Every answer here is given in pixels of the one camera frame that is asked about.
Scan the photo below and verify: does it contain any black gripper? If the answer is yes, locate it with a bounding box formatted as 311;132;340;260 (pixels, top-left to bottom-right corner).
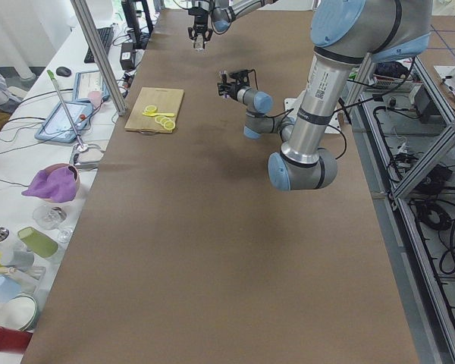
217;77;246;101
187;0;214;41

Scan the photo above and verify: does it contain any clear glass measuring cup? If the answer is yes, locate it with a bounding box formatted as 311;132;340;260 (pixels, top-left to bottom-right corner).
193;36;205;52

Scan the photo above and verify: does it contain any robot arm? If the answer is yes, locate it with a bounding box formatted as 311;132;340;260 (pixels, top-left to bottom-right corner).
187;0;276;44
232;1;432;191

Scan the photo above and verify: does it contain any pink plastic cup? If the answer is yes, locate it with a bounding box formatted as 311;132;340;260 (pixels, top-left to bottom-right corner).
87;90;103;108

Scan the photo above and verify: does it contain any green plastic cup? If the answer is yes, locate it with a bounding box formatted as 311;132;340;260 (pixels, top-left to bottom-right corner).
17;227;58;259

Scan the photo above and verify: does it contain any red cylinder cup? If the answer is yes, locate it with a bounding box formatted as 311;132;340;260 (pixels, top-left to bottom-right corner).
0;326;33;353

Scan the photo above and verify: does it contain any wooden cutting board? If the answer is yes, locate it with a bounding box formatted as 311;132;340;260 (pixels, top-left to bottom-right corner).
124;87;184;133

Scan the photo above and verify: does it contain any front lemon slice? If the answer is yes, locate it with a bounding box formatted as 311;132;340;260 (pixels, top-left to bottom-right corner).
162;120;176;131

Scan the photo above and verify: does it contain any middle lemon slice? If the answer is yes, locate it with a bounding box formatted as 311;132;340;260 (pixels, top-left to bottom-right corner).
154;115;171;124

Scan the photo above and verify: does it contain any far lemon slice pair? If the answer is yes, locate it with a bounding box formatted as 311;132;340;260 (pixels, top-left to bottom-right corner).
144;105;158;114

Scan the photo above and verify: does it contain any black small box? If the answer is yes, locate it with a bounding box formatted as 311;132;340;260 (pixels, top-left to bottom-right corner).
120;42;137;71

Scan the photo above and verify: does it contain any yellow plastic knife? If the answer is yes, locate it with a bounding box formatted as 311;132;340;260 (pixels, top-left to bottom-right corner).
142;112;175;118

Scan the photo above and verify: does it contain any black keyboard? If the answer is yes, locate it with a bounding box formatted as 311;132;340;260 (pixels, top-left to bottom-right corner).
83;26;115;64

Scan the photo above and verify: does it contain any blue teach pendant far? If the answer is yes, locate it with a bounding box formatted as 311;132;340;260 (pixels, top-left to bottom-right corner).
72;71;110;102

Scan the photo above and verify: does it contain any blue teach pendant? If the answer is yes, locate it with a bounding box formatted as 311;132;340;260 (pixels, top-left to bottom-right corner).
72;71;110;102
35;102;93;144

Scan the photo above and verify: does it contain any grey computer mouse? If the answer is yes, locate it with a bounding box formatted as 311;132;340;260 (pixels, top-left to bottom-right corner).
55;66;72;77

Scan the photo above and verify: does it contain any blue teach pendant near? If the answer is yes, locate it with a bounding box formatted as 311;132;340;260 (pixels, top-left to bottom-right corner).
35;102;93;144

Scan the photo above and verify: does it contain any pink bowl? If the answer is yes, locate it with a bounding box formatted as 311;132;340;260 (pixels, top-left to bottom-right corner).
41;165;79;202

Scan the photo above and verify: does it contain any purple cloth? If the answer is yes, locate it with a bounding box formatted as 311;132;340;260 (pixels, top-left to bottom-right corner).
21;167;77;203

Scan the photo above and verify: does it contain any clear wine glass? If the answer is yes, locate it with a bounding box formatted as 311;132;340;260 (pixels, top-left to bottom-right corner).
32;206;74;243

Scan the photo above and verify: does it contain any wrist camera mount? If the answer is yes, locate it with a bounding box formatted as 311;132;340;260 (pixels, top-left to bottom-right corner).
228;69;256;86

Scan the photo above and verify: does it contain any aluminium frame post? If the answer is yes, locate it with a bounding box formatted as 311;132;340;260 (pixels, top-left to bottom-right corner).
71;0;127;116

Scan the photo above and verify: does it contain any metal rod green handle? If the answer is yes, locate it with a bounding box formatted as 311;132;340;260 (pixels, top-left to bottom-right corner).
46;69;89;152

